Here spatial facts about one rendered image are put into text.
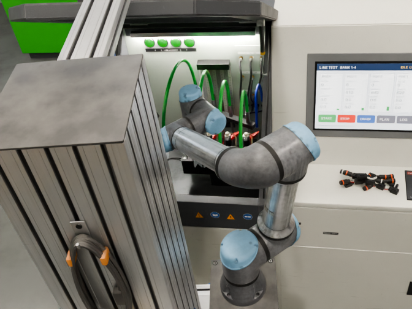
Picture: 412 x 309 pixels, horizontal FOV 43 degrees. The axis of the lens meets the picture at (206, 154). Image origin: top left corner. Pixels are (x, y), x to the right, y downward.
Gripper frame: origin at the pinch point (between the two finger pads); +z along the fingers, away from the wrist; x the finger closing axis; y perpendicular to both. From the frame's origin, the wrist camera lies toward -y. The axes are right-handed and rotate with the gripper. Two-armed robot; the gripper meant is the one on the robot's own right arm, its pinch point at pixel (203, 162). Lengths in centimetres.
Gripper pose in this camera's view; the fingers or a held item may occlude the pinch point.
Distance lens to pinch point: 192.6
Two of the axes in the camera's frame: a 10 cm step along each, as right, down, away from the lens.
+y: -1.7, 6.9, -7.1
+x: 9.8, 0.3, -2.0
